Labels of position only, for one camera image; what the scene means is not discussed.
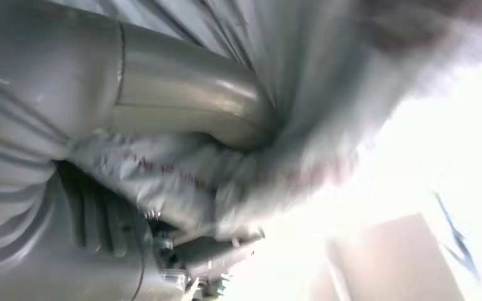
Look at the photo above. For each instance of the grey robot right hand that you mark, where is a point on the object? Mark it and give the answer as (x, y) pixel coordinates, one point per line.
(183, 95)

